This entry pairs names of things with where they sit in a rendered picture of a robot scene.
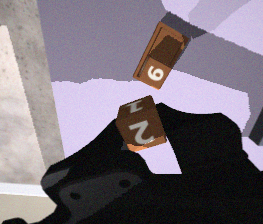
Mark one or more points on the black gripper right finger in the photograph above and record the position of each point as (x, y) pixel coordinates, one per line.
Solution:
(205, 143)

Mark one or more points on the brown number cube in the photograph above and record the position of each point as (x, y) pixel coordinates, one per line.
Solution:
(139, 124)
(154, 72)

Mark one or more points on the brown rectangular tray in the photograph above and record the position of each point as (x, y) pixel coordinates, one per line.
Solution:
(166, 44)

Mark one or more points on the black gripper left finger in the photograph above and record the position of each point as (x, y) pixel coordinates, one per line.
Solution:
(109, 140)

